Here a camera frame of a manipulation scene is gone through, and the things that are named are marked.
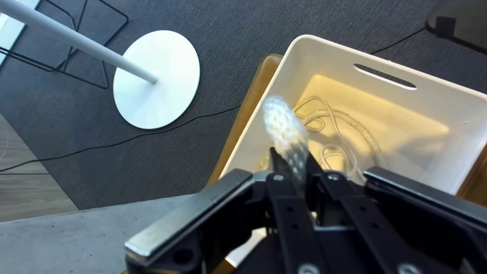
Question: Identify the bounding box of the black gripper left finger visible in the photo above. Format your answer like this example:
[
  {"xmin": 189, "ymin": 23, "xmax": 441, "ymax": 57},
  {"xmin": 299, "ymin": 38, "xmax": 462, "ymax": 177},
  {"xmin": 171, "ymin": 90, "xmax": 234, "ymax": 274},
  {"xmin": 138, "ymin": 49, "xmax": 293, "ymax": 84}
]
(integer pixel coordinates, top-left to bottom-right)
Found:
[{"xmin": 266, "ymin": 148, "xmax": 323, "ymax": 274}]

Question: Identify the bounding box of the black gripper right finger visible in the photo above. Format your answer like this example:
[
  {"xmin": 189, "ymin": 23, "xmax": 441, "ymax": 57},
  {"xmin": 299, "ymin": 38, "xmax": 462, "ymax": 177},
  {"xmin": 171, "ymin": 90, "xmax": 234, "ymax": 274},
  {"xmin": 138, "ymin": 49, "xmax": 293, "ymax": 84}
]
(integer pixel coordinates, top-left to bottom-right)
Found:
[{"xmin": 304, "ymin": 156, "xmax": 451, "ymax": 274}]

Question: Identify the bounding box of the white rope bundle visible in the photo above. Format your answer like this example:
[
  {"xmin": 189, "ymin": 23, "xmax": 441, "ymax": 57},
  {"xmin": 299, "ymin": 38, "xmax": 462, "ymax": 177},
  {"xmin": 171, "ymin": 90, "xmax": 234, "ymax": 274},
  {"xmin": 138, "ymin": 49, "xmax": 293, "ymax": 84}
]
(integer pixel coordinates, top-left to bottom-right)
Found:
[{"xmin": 256, "ymin": 93, "xmax": 386, "ymax": 186}]

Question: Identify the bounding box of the golden chair under basket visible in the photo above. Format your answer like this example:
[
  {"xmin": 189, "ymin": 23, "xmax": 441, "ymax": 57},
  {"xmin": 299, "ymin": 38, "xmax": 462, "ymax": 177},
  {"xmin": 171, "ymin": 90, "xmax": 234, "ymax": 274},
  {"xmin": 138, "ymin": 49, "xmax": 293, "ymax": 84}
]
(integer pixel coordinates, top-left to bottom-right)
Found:
[{"xmin": 206, "ymin": 54, "xmax": 487, "ymax": 206}]

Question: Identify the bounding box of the white plastic basket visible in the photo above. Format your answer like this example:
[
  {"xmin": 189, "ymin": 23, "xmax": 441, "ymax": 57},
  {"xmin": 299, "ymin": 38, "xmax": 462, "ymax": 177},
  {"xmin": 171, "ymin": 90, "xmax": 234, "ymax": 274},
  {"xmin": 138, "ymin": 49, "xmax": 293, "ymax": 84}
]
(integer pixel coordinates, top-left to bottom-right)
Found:
[{"xmin": 218, "ymin": 34, "xmax": 487, "ymax": 197}]

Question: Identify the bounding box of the white round table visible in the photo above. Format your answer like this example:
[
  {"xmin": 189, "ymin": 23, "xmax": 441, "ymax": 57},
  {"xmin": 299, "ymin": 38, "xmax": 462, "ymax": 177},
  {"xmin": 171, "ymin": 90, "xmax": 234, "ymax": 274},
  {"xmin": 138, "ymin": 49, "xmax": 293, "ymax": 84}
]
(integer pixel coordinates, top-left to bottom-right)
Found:
[{"xmin": 0, "ymin": 0, "xmax": 200, "ymax": 130}]

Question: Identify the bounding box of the black floor cable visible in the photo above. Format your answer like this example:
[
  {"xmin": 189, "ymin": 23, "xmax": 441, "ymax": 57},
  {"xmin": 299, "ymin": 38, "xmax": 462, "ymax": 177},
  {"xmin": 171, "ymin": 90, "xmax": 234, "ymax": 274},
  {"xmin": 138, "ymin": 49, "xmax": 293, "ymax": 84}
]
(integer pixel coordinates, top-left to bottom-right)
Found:
[{"xmin": 0, "ymin": 104, "xmax": 243, "ymax": 175}]

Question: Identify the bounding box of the black wire chair frame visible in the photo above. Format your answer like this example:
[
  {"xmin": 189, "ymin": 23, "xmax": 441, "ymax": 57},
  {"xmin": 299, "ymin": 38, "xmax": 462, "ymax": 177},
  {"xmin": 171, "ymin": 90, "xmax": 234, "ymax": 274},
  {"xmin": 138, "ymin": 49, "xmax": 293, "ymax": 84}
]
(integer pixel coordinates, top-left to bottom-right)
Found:
[{"xmin": 0, "ymin": 0, "xmax": 129, "ymax": 90}]

